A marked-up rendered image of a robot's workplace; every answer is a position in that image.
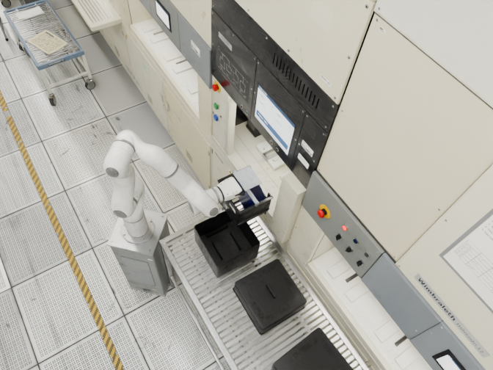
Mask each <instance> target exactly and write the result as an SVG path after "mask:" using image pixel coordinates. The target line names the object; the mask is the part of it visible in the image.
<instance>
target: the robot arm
mask: <svg viewBox="0 0 493 370"><path fill-rule="evenodd" d="M135 151H136V154H137V156H138V157H139V158H140V160H141V161H142V162H143V163H144V164H146V165H148V166H150V167H152V168H153V169H154V170H155V171H156V172H158V173H159V174H160V175H161V176H162V177H163V178H165V179H166V180H167V181H168V182H169V183H170V184H171V185H173V186H174V187H175V188H176V189H177V190H178V191H179V192H180V193H181V194H182V195H183V196H184V197H185V198H186V199H187V200H188V205H189V208H190V209H191V212H192V213H193V214H199V213H200V212H202V213H203V214H204V215H206V216H208V217H215V216H216V215H217V214H218V213H219V206H218V203H221V202H222V201H223V200H224V201H227V200H232V199H234V198H236V197H239V196H241V195H245V190H244V189H243V187H242V186H239V185H238V180H237V179H236V177H235V176H234V175H230V177H229V178H227V179H225V180H224V181H222V182H221V183H219V184H218V185H217V186H215V187H213V188H211V189H208V190H206V191H205V190H204V189H203V188H202V187H201V186H200V185H199V184H198V183H197V182H196V181H195V180H194V179H193V178H192V177H191V176H190V175H189V174H188V173H187V172H186V171H185V170H184V169H183V168H182V167H181V166H180V165H179V164H178V163H177V162H176V161H175V160H174V159H173V158H172V157H171V156H170V155H169V154H168V153H167V152H166V151H165V150H164V149H162V148H160V147H159V146H157V145H151V144H147V143H145V142H143V141H142V139H141V138H140V137H139V136H138V135H137V134H136V133H135V132H134V131H132V130H123V131H121V132H120V133H119V134H118V135H117V136H116V137H115V139H114V141H113V143H112V146H111V147H110V149H109V152H108V153H107V155H106V158H105V160H104V163H103V171H104V172H105V174H107V175H108V176H109V177H112V178H114V188H113V192H112V201H111V209H112V212H113V213H114V214H115V215H116V216H117V217H120V218H123V221H124V223H123V225H122V229H121V231H122V235H123V238H124V239H125V240H126V241H128V242H130V243H133V244H139V243H143V242H146V241H147V240H148V239H149V238H150V237H151V236H152V235H153V232H154V224H153V221H152V220H151V218H149V217H148V216H146V215H145V213H144V210H143V203H144V198H145V185H144V183H143V181H142V180H141V179H140V178H139V177H137V176H135V171H134V167H133V166H132V165H131V164H130V162H131V159H132V157H133V155H134V152H135ZM242 190H243V192H241V191H242Z"/></svg>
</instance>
